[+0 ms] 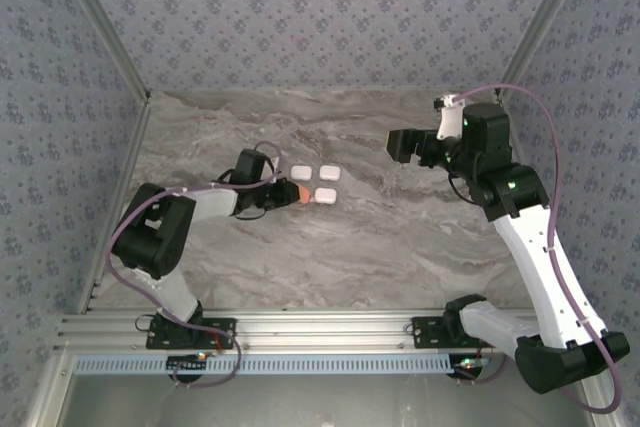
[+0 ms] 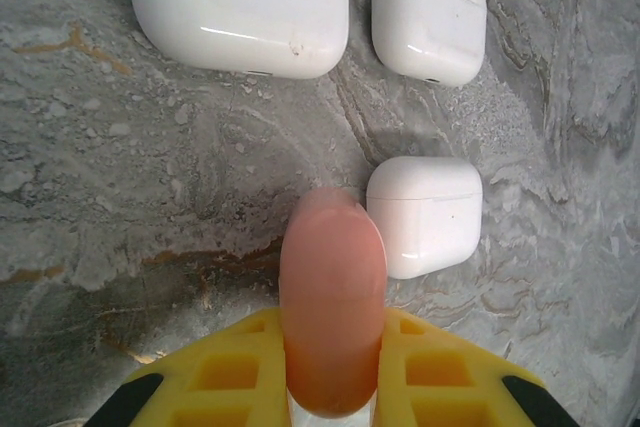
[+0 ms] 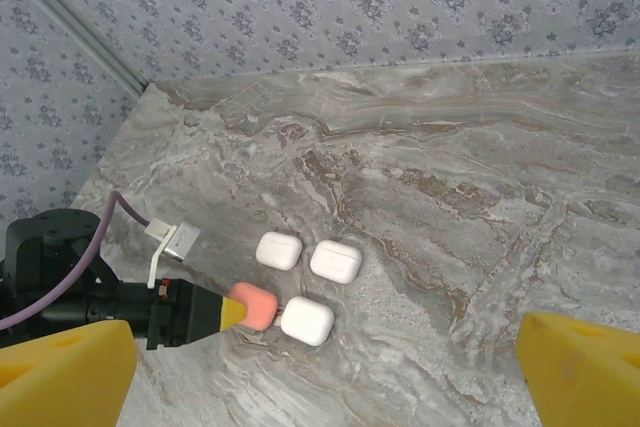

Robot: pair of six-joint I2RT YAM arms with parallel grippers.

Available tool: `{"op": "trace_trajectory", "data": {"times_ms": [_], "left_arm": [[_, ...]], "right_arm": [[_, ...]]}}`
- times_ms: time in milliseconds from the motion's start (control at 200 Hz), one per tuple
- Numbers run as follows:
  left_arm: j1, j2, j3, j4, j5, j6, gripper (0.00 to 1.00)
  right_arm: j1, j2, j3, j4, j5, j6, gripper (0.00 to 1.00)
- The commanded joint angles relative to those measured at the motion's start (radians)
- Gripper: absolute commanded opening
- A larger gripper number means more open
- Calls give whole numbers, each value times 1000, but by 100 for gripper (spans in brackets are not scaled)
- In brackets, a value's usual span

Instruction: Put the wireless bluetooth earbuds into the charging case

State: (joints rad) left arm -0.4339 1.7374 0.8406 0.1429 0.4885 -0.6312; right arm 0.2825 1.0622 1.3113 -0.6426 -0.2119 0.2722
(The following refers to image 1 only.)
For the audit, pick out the orange earbud charging case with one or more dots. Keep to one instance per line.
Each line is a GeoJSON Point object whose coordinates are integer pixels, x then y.
{"type": "Point", "coordinates": [305, 195]}

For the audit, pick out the white earbud charging case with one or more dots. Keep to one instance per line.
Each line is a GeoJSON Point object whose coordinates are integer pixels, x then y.
{"type": "Point", "coordinates": [301, 173]}
{"type": "Point", "coordinates": [330, 172]}
{"type": "Point", "coordinates": [325, 195]}

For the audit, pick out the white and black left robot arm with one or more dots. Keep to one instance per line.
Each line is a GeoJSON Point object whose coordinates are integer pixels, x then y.
{"type": "Point", "coordinates": [170, 292]}

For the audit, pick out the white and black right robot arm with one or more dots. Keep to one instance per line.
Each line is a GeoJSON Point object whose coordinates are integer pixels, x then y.
{"type": "Point", "coordinates": [540, 257]}

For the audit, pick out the small black controller board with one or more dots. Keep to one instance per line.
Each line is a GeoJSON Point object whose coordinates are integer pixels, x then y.
{"type": "Point", "coordinates": [472, 364]}
{"type": "Point", "coordinates": [187, 362]}

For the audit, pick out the grey metal sheet panel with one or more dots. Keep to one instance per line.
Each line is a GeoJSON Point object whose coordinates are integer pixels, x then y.
{"type": "Point", "coordinates": [325, 402]}

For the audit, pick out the aluminium corner post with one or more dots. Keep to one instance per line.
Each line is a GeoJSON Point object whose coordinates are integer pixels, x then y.
{"type": "Point", "coordinates": [541, 22]}
{"type": "Point", "coordinates": [104, 22]}

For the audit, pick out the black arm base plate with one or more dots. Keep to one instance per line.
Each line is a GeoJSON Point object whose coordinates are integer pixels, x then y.
{"type": "Point", "coordinates": [425, 334]}
{"type": "Point", "coordinates": [225, 327]}

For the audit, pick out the aluminium front rail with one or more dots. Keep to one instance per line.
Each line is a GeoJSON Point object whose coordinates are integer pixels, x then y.
{"type": "Point", "coordinates": [325, 329]}

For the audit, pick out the aluminium lower frame bar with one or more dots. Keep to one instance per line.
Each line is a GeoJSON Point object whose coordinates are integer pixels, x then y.
{"type": "Point", "coordinates": [592, 399]}
{"type": "Point", "coordinates": [47, 397]}

